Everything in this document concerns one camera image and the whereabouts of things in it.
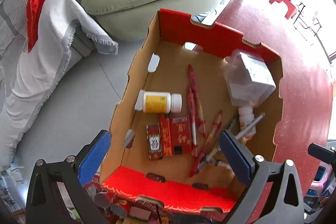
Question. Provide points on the red cigarette pack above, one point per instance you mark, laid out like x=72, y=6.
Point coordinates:
x=181, y=134

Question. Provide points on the red lighter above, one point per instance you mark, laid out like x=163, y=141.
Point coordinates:
x=166, y=134

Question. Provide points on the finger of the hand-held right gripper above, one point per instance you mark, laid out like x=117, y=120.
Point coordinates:
x=321, y=151

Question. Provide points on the dark red small pack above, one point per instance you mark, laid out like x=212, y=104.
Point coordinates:
x=154, y=142

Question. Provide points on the clear plastic box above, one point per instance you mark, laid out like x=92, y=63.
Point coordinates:
x=249, y=79

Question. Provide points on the white medicine bottle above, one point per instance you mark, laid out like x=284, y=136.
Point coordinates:
x=246, y=116

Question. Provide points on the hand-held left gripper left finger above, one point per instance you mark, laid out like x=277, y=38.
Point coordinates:
x=94, y=158

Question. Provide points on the red grip pen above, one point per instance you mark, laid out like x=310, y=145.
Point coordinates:
x=210, y=140

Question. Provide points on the white bottle with yellow label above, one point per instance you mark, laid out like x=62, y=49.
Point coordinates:
x=157, y=102

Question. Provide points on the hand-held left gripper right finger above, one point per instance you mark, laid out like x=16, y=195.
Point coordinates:
x=235, y=158

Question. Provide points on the red printed packaging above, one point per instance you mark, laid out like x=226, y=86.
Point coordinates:
x=126, y=205

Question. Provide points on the red cardboard box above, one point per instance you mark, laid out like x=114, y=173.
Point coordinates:
x=170, y=74

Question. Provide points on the red cloth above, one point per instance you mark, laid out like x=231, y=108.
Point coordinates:
x=35, y=11

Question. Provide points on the grey striped blanket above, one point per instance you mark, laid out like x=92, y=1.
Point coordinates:
x=39, y=69

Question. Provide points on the pink plastic stool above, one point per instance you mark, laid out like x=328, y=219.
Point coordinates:
x=320, y=179

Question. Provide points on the red patterned pen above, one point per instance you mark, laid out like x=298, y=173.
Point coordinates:
x=199, y=113
x=192, y=108

